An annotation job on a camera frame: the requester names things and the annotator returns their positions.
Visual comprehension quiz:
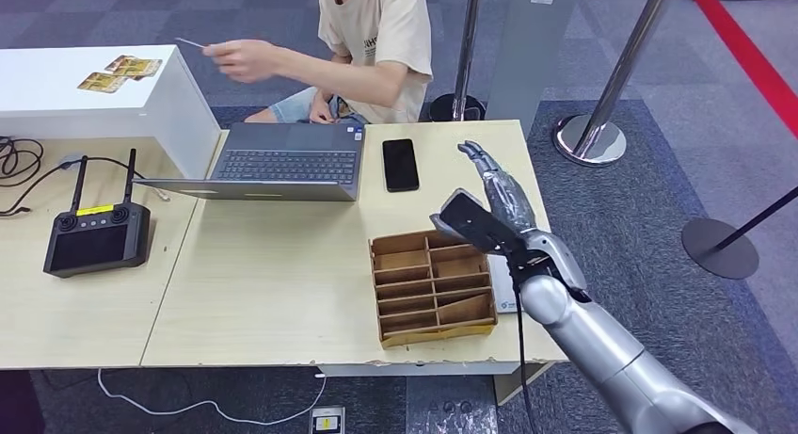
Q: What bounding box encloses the person's right hand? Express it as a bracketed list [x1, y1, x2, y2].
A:
[308, 90, 338, 125]

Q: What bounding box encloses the person's left hand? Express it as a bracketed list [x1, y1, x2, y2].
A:
[202, 39, 279, 85]

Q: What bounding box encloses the wooden card organizer tray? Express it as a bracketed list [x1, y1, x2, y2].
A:
[369, 229, 500, 349]

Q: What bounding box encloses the person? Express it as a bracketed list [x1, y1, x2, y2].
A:
[202, 0, 435, 125]

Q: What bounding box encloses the grey open laptop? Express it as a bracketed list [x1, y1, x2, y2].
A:
[131, 120, 367, 202]

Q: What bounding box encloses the black smartphone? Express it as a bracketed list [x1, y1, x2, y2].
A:
[381, 137, 421, 193]

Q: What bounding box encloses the white cabinet box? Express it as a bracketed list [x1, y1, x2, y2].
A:
[0, 42, 221, 181]

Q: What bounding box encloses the grey kiosk stand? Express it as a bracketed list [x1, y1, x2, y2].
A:
[485, 0, 584, 137]

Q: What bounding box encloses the black remote controller with antennas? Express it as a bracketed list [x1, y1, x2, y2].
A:
[41, 147, 152, 279]

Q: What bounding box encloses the chrome stanchion with chrome base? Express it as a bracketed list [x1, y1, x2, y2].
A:
[553, 0, 679, 168]

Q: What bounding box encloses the floor power socket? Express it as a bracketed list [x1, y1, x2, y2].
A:
[310, 406, 346, 434]

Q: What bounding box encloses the floor hatch with plastic film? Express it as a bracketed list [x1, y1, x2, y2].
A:
[405, 375, 500, 434]

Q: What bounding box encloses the wooden table leg panel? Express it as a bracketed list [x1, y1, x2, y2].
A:
[494, 362, 553, 406]

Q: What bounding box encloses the black stanchion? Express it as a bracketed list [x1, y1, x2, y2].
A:
[681, 186, 798, 281]

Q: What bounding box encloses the red barrier belt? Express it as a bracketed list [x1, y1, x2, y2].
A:
[682, 0, 798, 138]

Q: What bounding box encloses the chrome post with black base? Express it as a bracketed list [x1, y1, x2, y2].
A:
[428, 0, 487, 122]

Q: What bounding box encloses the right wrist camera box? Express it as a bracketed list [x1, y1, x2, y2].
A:
[430, 188, 528, 258]

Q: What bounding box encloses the long black cable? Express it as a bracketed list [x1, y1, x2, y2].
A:
[0, 155, 148, 217]

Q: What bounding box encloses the coiled black cable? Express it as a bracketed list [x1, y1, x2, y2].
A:
[0, 135, 45, 187]

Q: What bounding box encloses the white floor cable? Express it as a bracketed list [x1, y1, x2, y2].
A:
[96, 368, 328, 427]

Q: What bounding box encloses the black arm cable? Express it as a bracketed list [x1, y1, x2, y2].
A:
[507, 249, 537, 434]

